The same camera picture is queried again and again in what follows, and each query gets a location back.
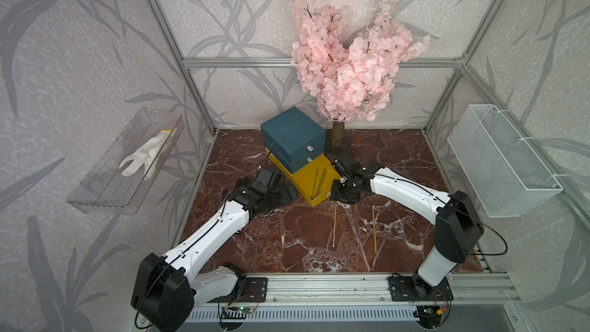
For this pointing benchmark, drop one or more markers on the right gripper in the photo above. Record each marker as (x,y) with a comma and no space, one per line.
(334,195)

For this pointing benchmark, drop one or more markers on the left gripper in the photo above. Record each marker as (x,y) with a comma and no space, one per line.
(286,197)

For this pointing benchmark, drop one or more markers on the yellow bottom drawer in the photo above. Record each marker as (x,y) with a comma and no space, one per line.
(304,179)

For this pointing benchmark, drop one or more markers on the teal yellow drawer box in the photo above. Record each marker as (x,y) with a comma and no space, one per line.
(292,140)

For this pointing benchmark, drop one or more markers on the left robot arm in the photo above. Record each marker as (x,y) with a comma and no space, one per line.
(168,287)

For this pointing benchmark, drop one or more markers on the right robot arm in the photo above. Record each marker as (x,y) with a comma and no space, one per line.
(457,225)

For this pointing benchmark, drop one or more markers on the pink blossom artificial tree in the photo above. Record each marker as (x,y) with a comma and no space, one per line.
(349,81)

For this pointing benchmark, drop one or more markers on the left circuit board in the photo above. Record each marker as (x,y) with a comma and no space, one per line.
(237,312)

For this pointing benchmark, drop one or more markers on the circuit board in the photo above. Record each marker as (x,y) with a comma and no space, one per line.
(430,311)
(237,312)

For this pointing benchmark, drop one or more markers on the white glove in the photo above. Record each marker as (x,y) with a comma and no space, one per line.
(145,156)

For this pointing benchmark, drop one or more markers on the right circuit board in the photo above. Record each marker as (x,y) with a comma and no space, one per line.
(430,311)

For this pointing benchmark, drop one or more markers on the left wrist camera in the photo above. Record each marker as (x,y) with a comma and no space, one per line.
(267,179)

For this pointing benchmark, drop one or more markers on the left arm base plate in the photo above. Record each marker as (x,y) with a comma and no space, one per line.
(253,290)

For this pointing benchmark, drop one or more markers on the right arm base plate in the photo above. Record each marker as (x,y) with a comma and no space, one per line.
(415,289)

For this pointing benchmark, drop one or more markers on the white wire mesh basket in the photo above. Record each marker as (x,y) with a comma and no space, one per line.
(508,176)

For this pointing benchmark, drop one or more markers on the aluminium front rail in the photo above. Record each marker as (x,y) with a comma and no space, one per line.
(289,290)

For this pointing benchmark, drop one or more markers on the clear acrylic wall tray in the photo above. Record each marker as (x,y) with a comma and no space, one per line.
(104,190)

